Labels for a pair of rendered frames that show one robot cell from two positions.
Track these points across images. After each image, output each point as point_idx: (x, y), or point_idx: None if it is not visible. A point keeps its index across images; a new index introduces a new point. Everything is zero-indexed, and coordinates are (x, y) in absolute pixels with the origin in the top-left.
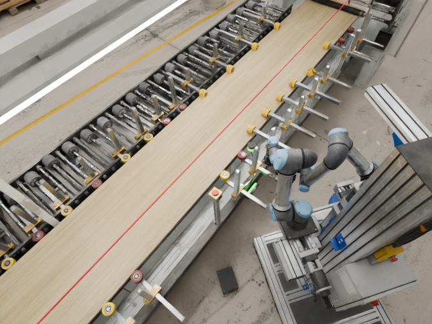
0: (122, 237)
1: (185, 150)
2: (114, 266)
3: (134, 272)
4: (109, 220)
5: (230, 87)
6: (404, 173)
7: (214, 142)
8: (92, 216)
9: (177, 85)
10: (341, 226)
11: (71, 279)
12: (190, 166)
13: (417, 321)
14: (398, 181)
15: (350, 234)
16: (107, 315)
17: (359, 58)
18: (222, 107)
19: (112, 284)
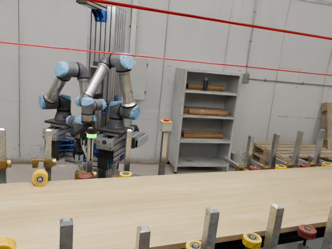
0: (266, 184)
1: (146, 206)
2: (275, 176)
3: (256, 168)
4: (282, 196)
5: None
6: (119, 14)
7: (99, 195)
8: (306, 205)
9: None
10: (113, 91)
11: (320, 184)
12: (156, 191)
13: None
14: (119, 20)
15: (117, 84)
16: (281, 164)
17: None
18: (13, 225)
19: (277, 171)
